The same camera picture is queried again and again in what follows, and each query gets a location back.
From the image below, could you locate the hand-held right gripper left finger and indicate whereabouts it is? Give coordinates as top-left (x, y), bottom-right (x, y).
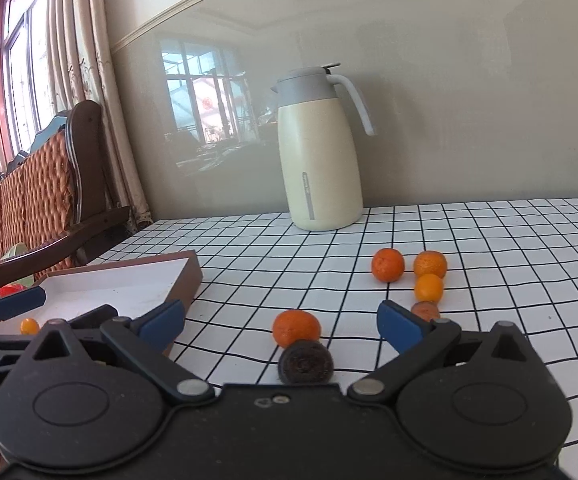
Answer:
top-left (16, 299), bottom-right (216, 406)

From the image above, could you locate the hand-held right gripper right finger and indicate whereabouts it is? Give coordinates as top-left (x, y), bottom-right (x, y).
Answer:
top-left (346, 300), bottom-right (544, 406)

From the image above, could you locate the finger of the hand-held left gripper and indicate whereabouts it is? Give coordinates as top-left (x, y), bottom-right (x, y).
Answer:
top-left (44, 304), bottom-right (120, 335)
top-left (0, 285), bottom-right (47, 322)

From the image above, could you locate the brown cardboard box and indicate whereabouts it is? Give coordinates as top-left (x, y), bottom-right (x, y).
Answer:
top-left (0, 250), bottom-right (203, 358)

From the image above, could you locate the small yellow-orange mandarin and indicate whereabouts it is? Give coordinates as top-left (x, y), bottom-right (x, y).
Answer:
top-left (414, 273), bottom-right (444, 304)

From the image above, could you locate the dark purple passion fruit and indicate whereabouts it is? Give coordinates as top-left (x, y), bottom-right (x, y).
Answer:
top-left (277, 340), bottom-right (335, 385)

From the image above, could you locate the large orange mandarin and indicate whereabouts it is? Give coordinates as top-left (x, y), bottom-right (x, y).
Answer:
top-left (272, 309), bottom-right (322, 349)

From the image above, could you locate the red cloth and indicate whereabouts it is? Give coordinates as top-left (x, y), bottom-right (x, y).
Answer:
top-left (0, 283), bottom-right (32, 301)

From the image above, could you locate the reddish wrinkled fruit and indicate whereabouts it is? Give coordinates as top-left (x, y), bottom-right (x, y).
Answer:
top-left (411, 301), bottom-right (441, 322)

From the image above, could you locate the pale green cup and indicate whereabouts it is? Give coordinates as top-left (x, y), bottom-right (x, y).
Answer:
top-left (0, 242), bottom-right (30, 263)

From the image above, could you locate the wooden sofa orange cushion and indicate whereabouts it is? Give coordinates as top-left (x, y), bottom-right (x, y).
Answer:
top-left (0, 100), bottom-right (132, 301)

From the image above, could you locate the white checked tablecloth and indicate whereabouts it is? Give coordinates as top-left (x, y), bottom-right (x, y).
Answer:
top-left (86, 197), bottom-right (578, 480)

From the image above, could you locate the cream thermos jug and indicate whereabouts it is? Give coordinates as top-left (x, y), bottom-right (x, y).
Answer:
top-left (271, 62), bottom-right (377, 232)

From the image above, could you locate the window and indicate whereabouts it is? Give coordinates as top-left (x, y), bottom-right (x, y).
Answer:
top-left (0, 0), bottom-right (57, 161)

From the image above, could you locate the beige curtain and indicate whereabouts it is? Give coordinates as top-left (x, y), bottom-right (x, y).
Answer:
top-left (44, 0), bottom-right (152, 226)

